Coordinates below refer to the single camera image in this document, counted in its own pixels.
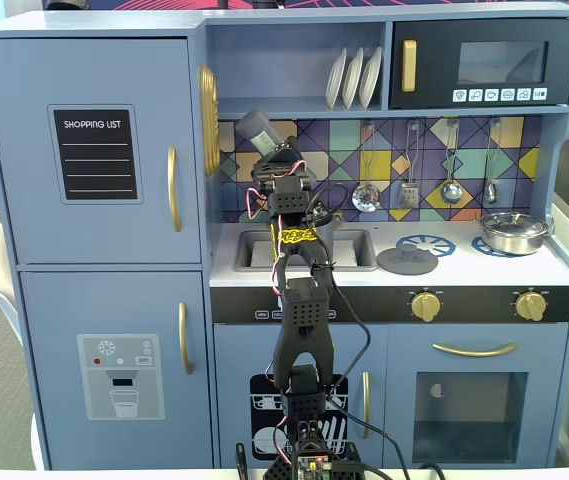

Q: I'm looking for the gray pot lid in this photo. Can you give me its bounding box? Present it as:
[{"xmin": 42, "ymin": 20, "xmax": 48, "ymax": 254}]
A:
[{"xmin": 376, "ymin": 243, "xmax": 440, "ymax": 276}]

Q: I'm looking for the metal skimmer spoon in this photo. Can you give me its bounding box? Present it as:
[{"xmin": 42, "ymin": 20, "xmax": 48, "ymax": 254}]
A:
[{"xmin": 351, "ymin": 122, "xmax": 383, "ymax": 214}]

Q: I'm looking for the black dishwasher sticker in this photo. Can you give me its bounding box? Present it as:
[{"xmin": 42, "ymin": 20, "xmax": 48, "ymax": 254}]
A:
[{"xmin": 249, "ymin": 373, "xmax": 350, "ymax": 461}]

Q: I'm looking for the gold stove knob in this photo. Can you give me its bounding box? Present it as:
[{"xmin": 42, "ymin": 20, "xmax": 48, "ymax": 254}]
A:
[
  {"xmin": 515, "ymin": 292, "xmax": 548, "ymax": 322},
  {"xmin": 410, "ymin": 292, "xmax": 442, "ymax": 323}
]

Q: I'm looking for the metal slotted spatula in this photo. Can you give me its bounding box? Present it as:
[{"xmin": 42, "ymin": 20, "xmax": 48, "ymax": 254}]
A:
[{"xmin": 397, "ymin": 121, "xmax": 421, "ymax": 212}]

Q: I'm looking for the long gold fridge handle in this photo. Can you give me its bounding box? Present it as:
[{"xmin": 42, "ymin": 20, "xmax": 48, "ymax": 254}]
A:
[{"xmin": 166, "ymin": 145, "xmax": 183, "ymax": 233}]

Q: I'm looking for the blue toy kitchen unit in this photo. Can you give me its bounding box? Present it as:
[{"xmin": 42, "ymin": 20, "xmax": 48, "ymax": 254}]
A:
[{"xmin": 0, "ymin": 2, "xmax": 569, "ymax": 471}]

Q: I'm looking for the gray plastic pot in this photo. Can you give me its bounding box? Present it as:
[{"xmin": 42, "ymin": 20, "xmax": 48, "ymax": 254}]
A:
[{"xmin": 265, "ymin": 207, "xmax": 344, "ymax": 267}]

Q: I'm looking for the red white servo wire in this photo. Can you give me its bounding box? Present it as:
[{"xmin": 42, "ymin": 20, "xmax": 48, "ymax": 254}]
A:
[{"xmin": 245, "ymin": 187, "xmax": 272, "ymax": 222}]

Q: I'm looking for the short gold fridge handle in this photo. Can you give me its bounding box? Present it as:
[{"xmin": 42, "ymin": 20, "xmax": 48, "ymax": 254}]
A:
[{"xmin": 178, "ymin": 301, "xmax": 194, "ymax": 376}]

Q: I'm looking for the large blue fridge door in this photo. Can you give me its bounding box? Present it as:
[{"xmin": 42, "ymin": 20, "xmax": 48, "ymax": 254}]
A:
[{"xmin": 0, "ymin": 38, "xmax": 203, "ymax": 265}]

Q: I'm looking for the robot controller board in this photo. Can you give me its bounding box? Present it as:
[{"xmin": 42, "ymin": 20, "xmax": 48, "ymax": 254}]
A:
[{"xmin": 295, "ymin": 452, "xmax": 335, "ymax": 480}]

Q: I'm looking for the gold dishwasher handle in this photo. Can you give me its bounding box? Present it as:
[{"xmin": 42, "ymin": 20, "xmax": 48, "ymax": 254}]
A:
[{"xmin": 361, "ymin": 370, "xmax": 372, "ymax": 426}]

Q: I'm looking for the black camera cable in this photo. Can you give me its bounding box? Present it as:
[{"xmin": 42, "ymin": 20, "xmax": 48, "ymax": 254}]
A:
[{"xmin": 307, "ymin": 182, "xmax": 411, "ymax": 480}]

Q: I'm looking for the black microwave door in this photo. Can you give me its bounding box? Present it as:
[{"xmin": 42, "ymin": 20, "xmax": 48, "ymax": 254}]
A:
[{"xmin": 388, "ymin": 18, "xmax": 569, "ymax": 110}]

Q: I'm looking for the black table clamp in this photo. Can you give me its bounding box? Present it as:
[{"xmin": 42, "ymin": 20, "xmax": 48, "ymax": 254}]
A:
[{"xmin": 235, "ymin": 442, "xmax": 250, "ymax": 480}]

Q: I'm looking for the steel pot lid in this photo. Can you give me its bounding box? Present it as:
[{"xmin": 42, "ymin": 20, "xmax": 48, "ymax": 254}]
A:
[{"xmin": 478, "ymin": 210, "xmax": 549, "ymax": 235}]

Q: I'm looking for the black shopping list board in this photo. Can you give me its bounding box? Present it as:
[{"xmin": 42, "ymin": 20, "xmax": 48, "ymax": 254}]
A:
[{"xmin": 47, "ymin": 103, "xmax": 144, "ymax": 205}]

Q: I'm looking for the gray salt shaker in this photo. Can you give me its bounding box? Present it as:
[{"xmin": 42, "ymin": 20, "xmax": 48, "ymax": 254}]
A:
[{"xmin": 236, "ymin": 109, "xmax": 290, "ymax": 154}]

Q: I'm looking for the blue fridge door with dispenser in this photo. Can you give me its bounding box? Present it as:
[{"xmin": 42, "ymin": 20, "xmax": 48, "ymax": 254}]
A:
[{"xmin": 18, "ymin": 271, "xmax": 214, "ymax": 470}]

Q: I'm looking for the metal ladle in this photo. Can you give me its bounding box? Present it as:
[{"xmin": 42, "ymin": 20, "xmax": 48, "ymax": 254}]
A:
[{"xmin": 439, "ymin": 119, "xmax": 463, "ymax": 206}]

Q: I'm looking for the black power cable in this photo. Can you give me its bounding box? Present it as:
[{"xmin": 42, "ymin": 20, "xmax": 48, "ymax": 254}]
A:
[{"xmin": 358, "ymin": 462, "xmax": 445, "ymax": 480}]

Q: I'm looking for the black control panel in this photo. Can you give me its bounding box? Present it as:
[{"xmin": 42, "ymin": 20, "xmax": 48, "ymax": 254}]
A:
[{"xmin": 210, "ymin": 286, "xmax": 569, "ymax": 325}]

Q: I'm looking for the white toy plate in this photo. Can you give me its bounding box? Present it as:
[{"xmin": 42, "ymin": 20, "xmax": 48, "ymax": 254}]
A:
[
  {"xmin": 325, "ymin": 47, "xmax": 349, "ymax": 111},
  {"xmin": 341, "ymin": 47, "xmax": 365, "ymax": 110},
  {"xmin": 358, "ymin": 46, "xmax": 384, "ymax": 109}
]

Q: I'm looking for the steel pot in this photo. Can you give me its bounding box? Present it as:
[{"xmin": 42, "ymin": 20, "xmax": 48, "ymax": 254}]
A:
[{"xmin": 474, "ymin": 222, "xmax": 551, "ymax": 256}]

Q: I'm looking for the gold oven handle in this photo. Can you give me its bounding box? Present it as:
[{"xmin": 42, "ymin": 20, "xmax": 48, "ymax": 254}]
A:
[{"xmin": 432, "ymin": 341, "xmax": 519, "ymax": 359}]

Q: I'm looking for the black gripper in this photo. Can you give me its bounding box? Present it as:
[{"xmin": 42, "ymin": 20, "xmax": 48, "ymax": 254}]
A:
[{"xmin": 251, "ymin": 134, "xmax": 317, "ymax": 195}]

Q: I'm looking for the blue oven door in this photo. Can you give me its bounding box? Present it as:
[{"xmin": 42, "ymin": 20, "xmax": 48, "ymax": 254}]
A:
[{"xmin": 386, "ymin": 323, "xmax": 569, "ymax": 469}]

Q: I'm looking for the gray sink basin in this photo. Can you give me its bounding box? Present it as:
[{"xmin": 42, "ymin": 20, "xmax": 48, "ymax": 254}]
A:
[{"xmin": 233, "ymin": 228, "xmax": 379, "ymax": 274}]

